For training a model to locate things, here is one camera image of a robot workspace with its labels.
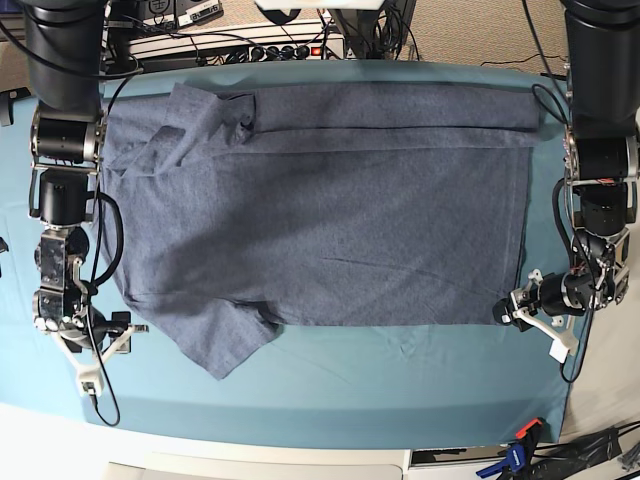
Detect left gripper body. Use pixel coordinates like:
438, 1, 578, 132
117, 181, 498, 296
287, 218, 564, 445
529, 272, 575, 317

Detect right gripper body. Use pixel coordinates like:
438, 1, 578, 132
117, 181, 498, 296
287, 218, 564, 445
52, 307, 112, 354

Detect grey-blue T-shirt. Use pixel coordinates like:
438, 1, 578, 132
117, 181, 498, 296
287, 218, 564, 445
101, 83, 540, 379

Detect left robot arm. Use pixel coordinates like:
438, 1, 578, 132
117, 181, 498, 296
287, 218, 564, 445
493, 1, 639, 331

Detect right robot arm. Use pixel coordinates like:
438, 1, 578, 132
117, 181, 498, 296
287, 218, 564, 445
22, 1, 133, 353

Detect orange blue clamp bottom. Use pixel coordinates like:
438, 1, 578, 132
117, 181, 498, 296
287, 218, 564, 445
476, 417, 544, 479

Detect black bag bottom right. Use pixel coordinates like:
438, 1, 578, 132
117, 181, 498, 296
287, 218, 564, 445
517, 421, 639, 479

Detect teal table cloth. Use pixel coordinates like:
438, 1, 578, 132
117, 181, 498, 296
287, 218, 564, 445
0, 59, 634, 445

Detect black clamp left edge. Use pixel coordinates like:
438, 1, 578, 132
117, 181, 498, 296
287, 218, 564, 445
0, 87, 31, 127

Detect white power strip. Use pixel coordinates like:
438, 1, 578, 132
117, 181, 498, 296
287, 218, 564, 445
129, 32, 343, 63

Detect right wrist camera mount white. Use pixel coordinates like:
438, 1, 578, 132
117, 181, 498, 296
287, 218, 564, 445
60, 324, 149, 396

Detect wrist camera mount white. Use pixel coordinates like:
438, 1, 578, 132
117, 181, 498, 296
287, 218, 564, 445
60, 324, 149, 396
508, 269, 579, 364

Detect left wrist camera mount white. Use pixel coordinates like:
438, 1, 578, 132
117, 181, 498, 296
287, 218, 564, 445
508, 269, 579, 364

